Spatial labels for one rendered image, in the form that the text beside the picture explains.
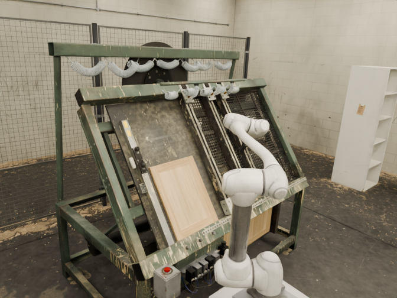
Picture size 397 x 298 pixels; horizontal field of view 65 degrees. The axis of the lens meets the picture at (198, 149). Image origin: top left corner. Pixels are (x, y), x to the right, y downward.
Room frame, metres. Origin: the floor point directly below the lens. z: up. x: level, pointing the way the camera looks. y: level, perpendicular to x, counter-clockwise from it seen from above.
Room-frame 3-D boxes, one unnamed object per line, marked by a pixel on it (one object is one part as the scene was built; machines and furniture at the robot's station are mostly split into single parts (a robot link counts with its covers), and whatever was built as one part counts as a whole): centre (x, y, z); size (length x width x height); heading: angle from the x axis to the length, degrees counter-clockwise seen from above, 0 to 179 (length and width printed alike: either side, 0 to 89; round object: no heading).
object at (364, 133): (5.29, -2.87, 1.03); 0.61 x 0.58 x 2.05; 131
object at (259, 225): (2.81, -0.53, 0.52); 0.90 x 0.02 x 0.55; 136
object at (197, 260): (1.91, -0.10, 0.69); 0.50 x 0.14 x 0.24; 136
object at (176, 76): (3.10, 0.42, 1.85); 0.80 x 0.06 x 0.80; 136
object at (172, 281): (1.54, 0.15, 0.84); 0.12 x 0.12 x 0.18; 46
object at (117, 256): (2.88, 0.04, 0.41); 2.20 x 1.38 x 0.83; 136
